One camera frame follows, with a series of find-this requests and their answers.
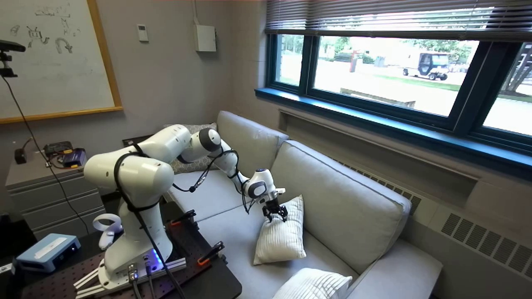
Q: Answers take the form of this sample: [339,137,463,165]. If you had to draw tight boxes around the dark window blinds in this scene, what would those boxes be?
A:
[265,0,532,43]

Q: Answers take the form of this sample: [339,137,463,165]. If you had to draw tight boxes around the camera on mount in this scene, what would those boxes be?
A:
[0,39,27,79]

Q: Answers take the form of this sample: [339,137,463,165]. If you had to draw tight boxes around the white hand controller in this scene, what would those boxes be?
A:
[92,213,124,251]

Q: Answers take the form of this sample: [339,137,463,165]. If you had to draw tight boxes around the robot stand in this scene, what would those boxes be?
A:
[0,202,243,299]

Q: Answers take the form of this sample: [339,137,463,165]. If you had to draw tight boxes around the window with dark frame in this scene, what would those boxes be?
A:
[254,33,532,181]

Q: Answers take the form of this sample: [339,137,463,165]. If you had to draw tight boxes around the white wall box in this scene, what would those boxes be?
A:
[194,24,217,53]

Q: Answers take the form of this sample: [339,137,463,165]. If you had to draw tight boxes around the white ribbed small pillow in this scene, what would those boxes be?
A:
[253,195,307,266]
[272,267,353,299]

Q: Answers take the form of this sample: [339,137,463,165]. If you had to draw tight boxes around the black box device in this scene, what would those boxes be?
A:
[43,141,74,158]

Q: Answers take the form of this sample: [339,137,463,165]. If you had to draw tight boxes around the grey patterned pillow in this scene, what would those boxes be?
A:
[164,123,219,174]

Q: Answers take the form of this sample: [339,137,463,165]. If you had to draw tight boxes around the blue and white box device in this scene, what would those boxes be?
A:
[15,233,82,274]

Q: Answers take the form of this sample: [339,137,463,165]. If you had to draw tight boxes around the purple and orange device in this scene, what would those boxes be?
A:
[57,148,87,169]

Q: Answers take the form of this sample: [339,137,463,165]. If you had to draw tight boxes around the white utility vehicle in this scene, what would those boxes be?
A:
[402,51,451,81]

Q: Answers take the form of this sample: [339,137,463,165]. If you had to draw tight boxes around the wall heater vent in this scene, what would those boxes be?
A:
[332,159,532,279]

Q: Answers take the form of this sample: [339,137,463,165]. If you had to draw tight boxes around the light grey sofa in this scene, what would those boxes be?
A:
[164,110,443,299]

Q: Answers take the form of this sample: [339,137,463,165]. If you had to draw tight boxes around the black cable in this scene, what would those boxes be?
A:
[143,255,157,299]
[127,264,144,299]
[1,75,91,235]

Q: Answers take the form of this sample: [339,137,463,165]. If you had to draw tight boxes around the black and orange clamp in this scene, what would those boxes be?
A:
[197,241,226,267]
[170,209,197,227]

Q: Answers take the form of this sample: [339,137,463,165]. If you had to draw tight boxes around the whiteboard with wooden frame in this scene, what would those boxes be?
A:
[0,0,124,125]

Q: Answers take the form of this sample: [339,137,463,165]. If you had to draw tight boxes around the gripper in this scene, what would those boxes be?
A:
[262,198,289,223]

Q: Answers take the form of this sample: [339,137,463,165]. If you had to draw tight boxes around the grey filing cabinet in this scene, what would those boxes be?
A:
[5,151,107,242]

